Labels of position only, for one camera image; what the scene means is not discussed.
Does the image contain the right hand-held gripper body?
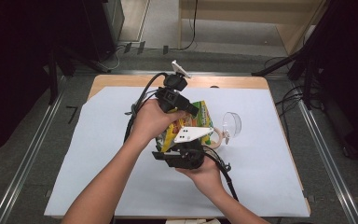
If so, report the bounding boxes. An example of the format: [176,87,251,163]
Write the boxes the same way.
[164,126,214,171]

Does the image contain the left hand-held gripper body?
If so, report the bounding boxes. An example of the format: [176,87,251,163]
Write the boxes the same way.
[156,60,192,114]

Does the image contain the yellow green seasoning pouch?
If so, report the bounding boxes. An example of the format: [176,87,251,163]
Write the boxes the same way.
[155,100,214,153]

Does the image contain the glass jar with beige lid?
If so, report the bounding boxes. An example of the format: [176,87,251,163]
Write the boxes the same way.
[203,111,242,149]

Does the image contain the person's left hand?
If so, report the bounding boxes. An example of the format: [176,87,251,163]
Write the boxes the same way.
[130,99,187,147]

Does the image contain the person's right hand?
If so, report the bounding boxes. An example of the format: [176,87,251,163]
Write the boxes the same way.
[176,155,227,196]

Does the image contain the white cloth mat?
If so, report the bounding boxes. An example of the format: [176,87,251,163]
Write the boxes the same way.
[43,86,311,217]

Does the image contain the black cabinet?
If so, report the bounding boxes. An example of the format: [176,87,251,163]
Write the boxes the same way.
[59,0,125,63]

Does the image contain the black stand legs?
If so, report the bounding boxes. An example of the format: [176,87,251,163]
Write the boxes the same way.
[45,43,110,106]
[251,18,327,110]

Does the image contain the light wooden shelf unit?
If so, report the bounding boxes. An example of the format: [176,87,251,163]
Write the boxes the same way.
[177,0,328,56]

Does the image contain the dark curtain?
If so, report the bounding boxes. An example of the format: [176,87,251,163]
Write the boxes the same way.
[310,0,358,164]
[0,0,60,161]

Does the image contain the left hand-held gripper black cable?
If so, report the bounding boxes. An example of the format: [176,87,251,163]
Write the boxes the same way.
[123,72,170,145]

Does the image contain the hand-held gripper black cable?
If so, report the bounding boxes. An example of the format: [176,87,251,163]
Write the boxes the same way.
[202,145,240,203]
[123,72,170,145]

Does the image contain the right hand-held gripper black cable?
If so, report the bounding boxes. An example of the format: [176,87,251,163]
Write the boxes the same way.
[202,145,240,203]

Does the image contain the white floor cable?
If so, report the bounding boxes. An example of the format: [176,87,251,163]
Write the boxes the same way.
[106,46,121,71]

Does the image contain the thin black hanging cable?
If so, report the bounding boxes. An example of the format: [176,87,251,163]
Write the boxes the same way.
[179,0,200,51]

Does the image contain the black floor cable bundle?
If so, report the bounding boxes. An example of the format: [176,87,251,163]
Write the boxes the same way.
[263,55,312,143]

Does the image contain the metal floor rail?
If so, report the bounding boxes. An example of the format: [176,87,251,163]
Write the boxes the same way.
[291,81,358,224]
[0,90,65,224]

